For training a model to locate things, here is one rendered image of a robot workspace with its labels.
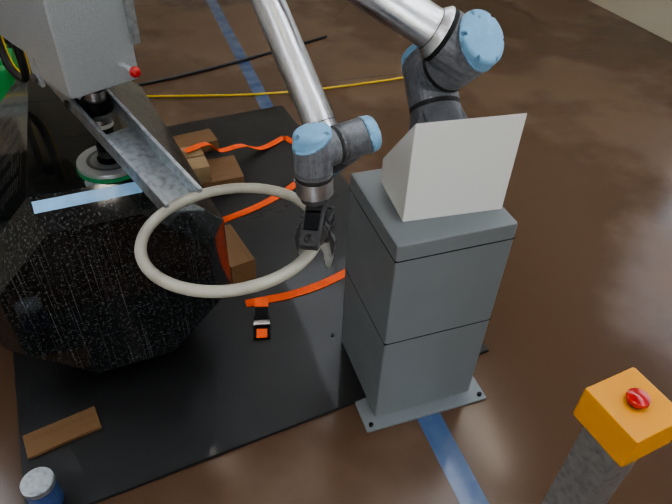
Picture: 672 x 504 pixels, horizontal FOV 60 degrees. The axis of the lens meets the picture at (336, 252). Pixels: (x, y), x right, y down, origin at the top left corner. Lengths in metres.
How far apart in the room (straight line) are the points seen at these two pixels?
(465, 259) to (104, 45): 1.20
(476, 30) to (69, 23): 1.05
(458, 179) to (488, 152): 0.11
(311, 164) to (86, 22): 0.77
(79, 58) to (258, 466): 1.42
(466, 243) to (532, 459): 0.91
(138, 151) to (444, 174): 0.91
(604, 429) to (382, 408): 1.24
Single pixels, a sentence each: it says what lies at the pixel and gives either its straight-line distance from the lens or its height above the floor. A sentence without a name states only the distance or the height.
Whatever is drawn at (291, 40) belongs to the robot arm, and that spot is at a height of 1.35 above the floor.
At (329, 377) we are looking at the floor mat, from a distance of 2.38.
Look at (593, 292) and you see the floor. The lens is 3.03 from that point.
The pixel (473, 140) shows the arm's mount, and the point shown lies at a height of 1.11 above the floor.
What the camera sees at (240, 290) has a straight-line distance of 1.36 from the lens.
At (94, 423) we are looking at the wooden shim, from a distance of 2.38.
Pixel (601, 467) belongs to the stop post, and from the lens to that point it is 1.23.
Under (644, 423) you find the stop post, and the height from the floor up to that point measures 1.08.
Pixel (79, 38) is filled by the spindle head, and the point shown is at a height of 1.31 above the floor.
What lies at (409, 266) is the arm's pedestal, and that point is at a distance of 1.73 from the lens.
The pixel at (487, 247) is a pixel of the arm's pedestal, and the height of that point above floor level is 0.77.
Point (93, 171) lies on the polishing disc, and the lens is 2.01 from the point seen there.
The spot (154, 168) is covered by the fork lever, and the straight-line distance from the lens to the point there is 1.82.
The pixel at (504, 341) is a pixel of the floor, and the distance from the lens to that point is 2.65.
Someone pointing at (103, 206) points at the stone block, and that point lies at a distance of 1.98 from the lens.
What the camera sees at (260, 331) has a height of 0.03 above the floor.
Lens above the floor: 1.91
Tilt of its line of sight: 41 degrees down
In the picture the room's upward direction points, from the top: 2 degrees clockwise
